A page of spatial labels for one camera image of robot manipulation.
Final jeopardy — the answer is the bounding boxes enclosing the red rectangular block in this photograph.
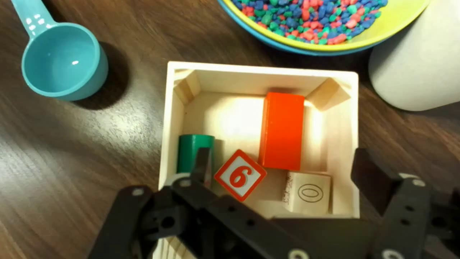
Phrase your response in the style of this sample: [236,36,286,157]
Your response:
[258,91,307,173]

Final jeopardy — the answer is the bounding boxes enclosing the teal plastic measuring scoop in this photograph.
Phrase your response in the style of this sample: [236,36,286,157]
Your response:
[10,0,111,102]

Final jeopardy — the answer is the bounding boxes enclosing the yellow bowl with blue outside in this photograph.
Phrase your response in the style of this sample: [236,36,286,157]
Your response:
[216,0,433,58]

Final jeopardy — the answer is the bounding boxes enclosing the light wooden box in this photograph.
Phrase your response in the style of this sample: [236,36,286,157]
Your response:
[157,59,363,259]

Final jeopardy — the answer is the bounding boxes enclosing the white cube red number six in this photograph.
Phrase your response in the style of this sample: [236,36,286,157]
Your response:
[213,148,269,204]

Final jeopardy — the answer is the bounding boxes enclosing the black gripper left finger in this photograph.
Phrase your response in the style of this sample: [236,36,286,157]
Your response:
[88,148,271,259]

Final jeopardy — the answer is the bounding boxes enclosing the green cylinder block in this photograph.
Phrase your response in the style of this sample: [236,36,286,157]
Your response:
[176,134,216,186]

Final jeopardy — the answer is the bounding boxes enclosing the wooden cube with zero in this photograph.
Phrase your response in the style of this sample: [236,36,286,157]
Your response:
[282,171,334,216]

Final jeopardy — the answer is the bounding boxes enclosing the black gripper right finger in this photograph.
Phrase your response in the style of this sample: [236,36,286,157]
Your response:
[351,148,460,259]

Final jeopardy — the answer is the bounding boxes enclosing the colourful gravel pebbles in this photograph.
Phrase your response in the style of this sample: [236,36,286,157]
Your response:
[232,0,390,46]

